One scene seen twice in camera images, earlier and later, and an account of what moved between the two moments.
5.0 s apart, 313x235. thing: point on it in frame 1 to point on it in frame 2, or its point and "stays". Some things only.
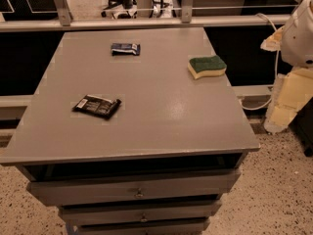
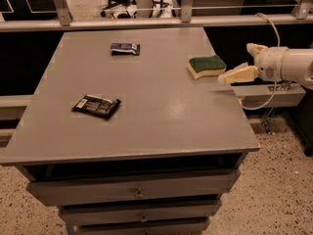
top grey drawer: [49, 192] stays
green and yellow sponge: [212, 66] stays
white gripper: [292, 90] to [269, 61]
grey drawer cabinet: [159, 164] stays
